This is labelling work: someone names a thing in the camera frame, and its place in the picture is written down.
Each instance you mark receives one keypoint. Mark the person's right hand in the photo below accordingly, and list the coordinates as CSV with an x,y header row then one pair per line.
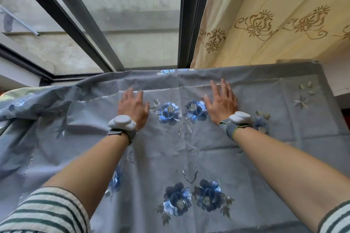
x,y
222,103

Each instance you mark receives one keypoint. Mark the person's left hand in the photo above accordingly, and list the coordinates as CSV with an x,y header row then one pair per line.
x,y
134,110

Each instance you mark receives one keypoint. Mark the person's left thumb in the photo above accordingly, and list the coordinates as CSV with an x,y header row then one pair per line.
x,y
147,107

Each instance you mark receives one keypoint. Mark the person's right thumb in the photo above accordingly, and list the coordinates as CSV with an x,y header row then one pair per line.
x,y
207,101

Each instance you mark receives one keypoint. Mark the grey blue-flowered embroidered cloth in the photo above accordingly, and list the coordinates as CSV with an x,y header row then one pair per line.
x,y
175,153

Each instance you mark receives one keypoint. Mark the person's right forearm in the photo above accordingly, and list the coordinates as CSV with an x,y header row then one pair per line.
x,y
289,170

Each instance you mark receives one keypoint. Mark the person's left forearm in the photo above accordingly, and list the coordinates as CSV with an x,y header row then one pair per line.
x,y
90,170

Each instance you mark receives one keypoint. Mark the white wrist tracker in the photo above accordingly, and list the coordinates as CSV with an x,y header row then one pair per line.
x,y
121,123
240,118

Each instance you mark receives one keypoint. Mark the cream embroidered curtain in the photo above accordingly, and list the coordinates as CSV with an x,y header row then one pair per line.
x,y
273,0

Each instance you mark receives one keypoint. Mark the light green patterned fabric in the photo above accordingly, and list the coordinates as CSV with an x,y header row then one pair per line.
x,y
12,95

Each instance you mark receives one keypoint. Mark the striped left sleeve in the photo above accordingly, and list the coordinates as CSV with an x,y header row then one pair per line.
x,y
43,213

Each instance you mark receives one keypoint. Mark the striped sleeve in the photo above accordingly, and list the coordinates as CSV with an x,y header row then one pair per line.
x,y
337,219
43,213

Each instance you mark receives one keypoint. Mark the grey outdoor clothes pole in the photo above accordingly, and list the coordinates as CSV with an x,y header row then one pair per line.
x,y
20,24

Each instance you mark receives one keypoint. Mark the striped right sleeve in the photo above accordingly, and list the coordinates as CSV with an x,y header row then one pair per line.
x,y
337,219

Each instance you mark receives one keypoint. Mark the black window frame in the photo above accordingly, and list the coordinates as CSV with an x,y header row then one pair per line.
x,y
188,9

